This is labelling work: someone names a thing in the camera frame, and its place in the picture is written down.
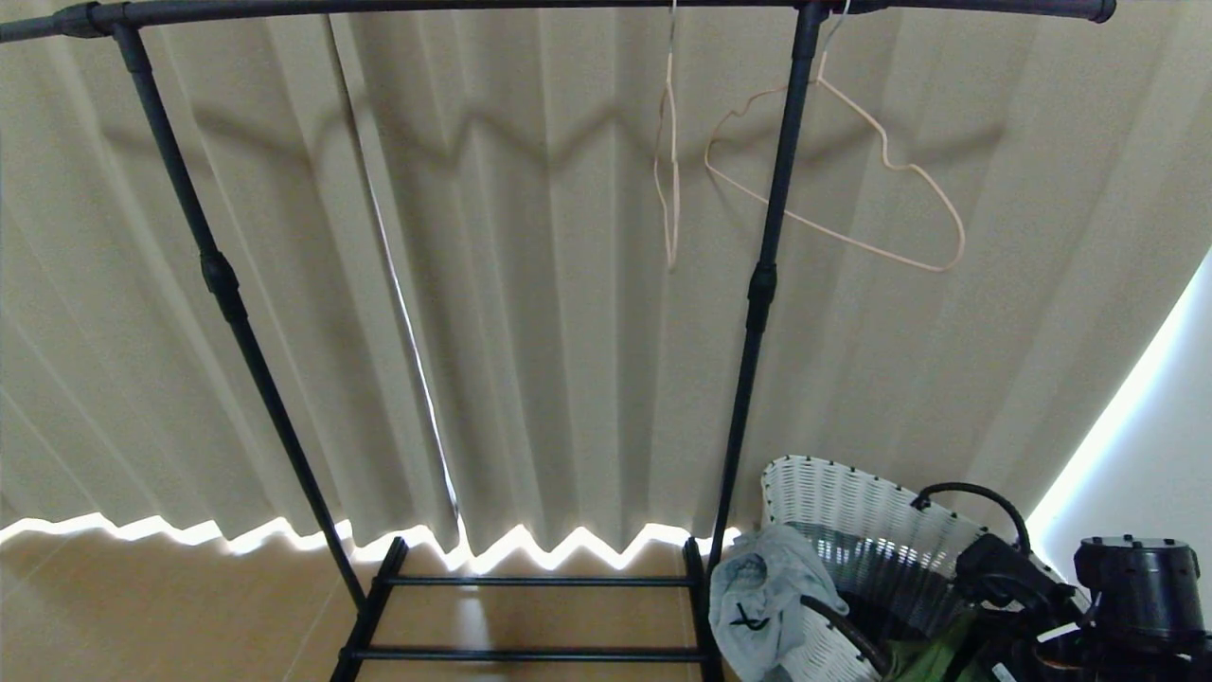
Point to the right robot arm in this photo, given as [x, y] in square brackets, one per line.
[1136, 587]

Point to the pink clothes hanger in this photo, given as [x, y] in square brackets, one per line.
[852, 239]
[670, 248]

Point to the black clothes rack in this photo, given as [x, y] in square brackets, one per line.
[760, 294]

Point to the white laundry basket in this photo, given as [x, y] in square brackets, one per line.
[852, 502]

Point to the beige curtain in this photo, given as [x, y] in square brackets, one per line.
[568, 284]

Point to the pale grey garment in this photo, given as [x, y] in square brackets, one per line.
[762, 587]

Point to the green garment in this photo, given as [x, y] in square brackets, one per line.
[923, 660]

